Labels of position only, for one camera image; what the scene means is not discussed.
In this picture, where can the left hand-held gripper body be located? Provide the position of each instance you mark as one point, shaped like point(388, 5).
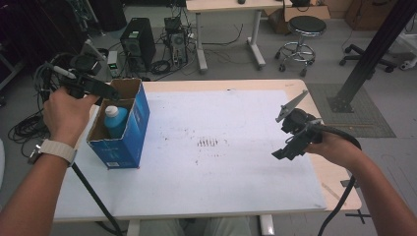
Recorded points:
point(80, 73)

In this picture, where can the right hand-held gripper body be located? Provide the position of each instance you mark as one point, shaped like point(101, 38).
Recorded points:
point(300, 126)

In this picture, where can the blue bottle with white cap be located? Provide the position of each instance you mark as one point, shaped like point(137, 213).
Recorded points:
point(115, 120)

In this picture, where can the blue cardboard box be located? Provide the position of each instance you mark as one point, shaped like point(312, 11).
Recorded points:
point(129, 134)

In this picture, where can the person's left hand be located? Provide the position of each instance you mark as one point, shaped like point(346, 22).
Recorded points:
point(65, 114)

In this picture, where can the person's right hand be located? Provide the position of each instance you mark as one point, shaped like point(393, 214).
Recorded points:
point(334, 149)

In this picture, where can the white power supply box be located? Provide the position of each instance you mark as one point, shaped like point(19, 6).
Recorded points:
point(112, 62)

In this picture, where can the large black computer tower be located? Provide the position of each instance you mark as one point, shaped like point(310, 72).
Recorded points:
point(137, 42)

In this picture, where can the grey floor mat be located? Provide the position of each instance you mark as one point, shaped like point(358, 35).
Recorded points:
point(367, 121)

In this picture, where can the white table leg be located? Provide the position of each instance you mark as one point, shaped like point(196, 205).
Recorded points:
point(266, 225)

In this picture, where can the white work table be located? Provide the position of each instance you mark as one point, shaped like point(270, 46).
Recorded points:
point(203, 150)

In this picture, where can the small black computer tower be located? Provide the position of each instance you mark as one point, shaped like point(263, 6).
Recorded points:
point(177, 41)

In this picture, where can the black office chair base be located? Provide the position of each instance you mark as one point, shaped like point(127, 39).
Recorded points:
point(364, 59)

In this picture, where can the black round stool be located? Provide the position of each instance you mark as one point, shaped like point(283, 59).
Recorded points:
point(306, 26)

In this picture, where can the black metal stand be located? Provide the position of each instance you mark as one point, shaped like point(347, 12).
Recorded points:
point(370, 52)

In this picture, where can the closed cardboard box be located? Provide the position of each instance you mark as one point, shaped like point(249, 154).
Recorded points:
point(370, 14)

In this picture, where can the white-legged desk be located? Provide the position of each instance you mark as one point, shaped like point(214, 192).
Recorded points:
point(226, 6)

